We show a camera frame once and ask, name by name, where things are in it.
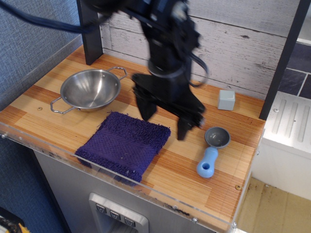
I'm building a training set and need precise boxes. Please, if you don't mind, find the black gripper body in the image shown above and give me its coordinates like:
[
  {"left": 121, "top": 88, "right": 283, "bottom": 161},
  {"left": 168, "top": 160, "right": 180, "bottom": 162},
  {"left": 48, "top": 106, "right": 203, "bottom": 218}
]
[{"left": 132, "top": 73, "right": 205, "bottom": 127}]

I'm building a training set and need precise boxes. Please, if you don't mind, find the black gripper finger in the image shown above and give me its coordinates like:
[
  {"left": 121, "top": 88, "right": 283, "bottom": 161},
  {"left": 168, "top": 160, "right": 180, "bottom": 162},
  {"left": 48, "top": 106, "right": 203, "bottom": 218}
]
[
  {"left": 177, "top": 117, "right": 193, "bottom": 141},
  {"left": 135, "top": 93, "right": 157, "bottom": 121}
]

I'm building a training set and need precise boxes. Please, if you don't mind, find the blue handled grey spoon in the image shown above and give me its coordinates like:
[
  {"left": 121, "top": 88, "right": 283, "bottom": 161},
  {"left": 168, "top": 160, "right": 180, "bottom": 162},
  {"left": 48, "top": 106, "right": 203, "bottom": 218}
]
[{"left": 196, "top": 127, "right": 231, "bottom": 178}]

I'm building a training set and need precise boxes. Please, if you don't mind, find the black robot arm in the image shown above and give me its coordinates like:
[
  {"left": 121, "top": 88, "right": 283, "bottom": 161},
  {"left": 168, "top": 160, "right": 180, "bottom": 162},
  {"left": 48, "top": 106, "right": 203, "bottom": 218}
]
[{"left": 86, "top": 0, "right": 207, "bottom": 140}]

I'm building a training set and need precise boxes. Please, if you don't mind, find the purple terry cloth napkin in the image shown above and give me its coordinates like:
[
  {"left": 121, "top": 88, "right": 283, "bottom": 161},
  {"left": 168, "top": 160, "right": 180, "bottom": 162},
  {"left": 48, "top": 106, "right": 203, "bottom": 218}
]
[{"left": 75, "top": 112, "right": 171, "bottom": 182}]

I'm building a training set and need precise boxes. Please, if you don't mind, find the small grey cube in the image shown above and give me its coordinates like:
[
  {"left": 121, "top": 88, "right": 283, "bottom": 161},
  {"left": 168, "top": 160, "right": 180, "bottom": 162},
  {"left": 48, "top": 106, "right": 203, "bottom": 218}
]
[{"left": 218, "top": 90, "right": 236, "bottom": 111}]

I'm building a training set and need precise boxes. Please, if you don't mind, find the clear acrylic table guard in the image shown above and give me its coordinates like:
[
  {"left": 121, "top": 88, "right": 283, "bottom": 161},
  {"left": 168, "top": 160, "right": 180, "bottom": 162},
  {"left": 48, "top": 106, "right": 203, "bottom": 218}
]
[{"left": 0, "top": 117, "right": 265, "bottom": 233}]

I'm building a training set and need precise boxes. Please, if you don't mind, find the white ridged drainboard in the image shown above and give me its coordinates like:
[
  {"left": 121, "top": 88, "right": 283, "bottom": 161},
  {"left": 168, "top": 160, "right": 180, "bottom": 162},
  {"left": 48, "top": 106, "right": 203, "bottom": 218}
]
[{"left": 262, "top": 91, "right": 311, "bottom": 158}]

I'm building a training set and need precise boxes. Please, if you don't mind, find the silver dispenser button panel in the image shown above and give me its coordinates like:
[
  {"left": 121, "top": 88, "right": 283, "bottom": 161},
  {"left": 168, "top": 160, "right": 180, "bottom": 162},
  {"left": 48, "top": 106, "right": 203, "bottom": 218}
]
[{"left": 88, "top": 193, "right": 149, "bottom": 233}]

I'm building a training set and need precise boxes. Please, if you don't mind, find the yellow black object corner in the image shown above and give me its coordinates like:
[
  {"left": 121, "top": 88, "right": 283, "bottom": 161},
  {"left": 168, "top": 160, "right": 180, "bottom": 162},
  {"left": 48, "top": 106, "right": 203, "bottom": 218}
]
[{"left": 0, "top": 215, "right": 30, "bottom": 233}]

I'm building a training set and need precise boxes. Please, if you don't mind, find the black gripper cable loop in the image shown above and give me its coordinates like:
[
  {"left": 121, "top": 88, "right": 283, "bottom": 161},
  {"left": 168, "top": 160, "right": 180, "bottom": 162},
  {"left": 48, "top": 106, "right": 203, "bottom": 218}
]
[{"left": 188, "top": 52, "right": 210, "bottom": 87}]

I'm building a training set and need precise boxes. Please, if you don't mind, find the stainless steel handled bowl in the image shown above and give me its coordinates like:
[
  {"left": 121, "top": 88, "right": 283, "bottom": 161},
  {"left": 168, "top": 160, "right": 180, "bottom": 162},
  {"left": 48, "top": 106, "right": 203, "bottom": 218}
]
[{"left": 50, "top": 67, "right": 127, "bottom": 114}]

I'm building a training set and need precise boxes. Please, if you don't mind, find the dark left shelf post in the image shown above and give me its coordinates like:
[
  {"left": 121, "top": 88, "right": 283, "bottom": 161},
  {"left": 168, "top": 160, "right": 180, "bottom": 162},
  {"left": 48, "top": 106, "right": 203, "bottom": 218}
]
[{"left": 76, "top": 0, "right": 103, "bottom": 65}]

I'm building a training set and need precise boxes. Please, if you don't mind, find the dark shelf post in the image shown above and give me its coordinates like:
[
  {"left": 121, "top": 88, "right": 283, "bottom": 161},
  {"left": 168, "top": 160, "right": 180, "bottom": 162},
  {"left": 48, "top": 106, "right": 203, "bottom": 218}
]
[
  {"left": 76, "top": 0, "right": 103, "bottom": 65},
  {"left": 259, "top": 0, "right": 311, "bottom": 120}
]

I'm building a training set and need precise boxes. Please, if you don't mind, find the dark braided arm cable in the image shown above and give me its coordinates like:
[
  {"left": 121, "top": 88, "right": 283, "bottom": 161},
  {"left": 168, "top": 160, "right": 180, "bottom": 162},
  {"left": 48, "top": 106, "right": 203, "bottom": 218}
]
[{"left": 0, "top": 2, "right": 98, "bottom": 34}]

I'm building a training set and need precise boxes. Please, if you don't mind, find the dark right shelf post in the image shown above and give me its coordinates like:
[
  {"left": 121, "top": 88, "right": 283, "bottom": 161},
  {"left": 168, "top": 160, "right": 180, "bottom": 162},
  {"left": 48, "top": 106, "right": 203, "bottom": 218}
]
[{"left": 259, "top": 0, "right": 311, "bottom": 120}]

